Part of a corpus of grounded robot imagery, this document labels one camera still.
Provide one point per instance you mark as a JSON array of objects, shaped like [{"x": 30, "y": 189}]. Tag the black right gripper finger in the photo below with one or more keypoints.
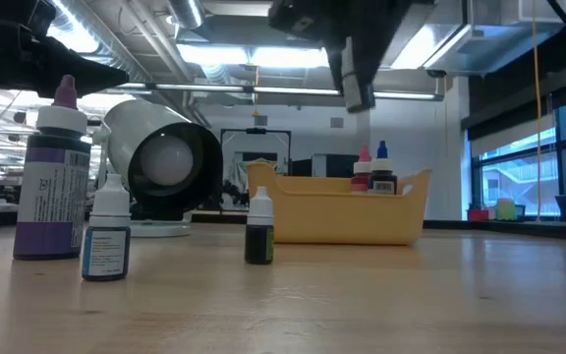
[
  {"x": 335, "y": 69},
  {"x": 359, "y": 88}
]

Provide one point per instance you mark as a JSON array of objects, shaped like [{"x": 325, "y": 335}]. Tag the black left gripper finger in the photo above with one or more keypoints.
[{"x": 91, "y": 74}]

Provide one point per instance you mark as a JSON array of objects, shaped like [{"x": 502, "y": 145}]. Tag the large blue food coloring bottle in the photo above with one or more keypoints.
[{"x": 382, "y": 164}]

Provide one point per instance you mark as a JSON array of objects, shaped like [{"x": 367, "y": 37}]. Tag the large pink food coloring bottle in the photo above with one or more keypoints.
[{"x": 361, "y": 169}]

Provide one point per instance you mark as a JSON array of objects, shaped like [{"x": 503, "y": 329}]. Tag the large purple food coloring bottle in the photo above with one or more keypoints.
[{"x": 52, "y": 196}]

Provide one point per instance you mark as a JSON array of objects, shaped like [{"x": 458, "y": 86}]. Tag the small blue-label dropper bottle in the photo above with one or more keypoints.
[{"x": 106, "y": 246}]

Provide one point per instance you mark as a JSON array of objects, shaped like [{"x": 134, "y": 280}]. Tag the small green dropper bottle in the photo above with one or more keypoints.
[{"x": 259, "y": 241}]

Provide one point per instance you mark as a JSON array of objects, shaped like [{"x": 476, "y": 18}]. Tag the long light bar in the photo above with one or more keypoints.
[{"x": 288, "y": 90}]

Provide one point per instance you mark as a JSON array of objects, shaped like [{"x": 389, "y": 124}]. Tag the white paper cup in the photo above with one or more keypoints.
[{"x": 130, "y": 128}]

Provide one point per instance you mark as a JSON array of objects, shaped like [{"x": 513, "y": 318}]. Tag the yellow plastic bin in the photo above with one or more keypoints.
[{"x": 337, "y": 216}]

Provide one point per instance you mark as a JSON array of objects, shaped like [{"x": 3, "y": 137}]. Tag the red container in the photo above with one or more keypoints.
[{"x": 478, "y": 215}]

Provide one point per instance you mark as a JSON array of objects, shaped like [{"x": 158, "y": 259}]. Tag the green container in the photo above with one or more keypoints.
[{"x": 506, "y": 210}]

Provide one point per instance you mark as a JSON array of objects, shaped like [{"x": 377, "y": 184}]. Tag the black frame stand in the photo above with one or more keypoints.
[{"x": 256, "y": 131}]

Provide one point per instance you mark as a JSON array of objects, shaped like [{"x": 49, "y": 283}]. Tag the silver ventilation duct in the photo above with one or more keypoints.
[{"x": 187, "y": 12}]

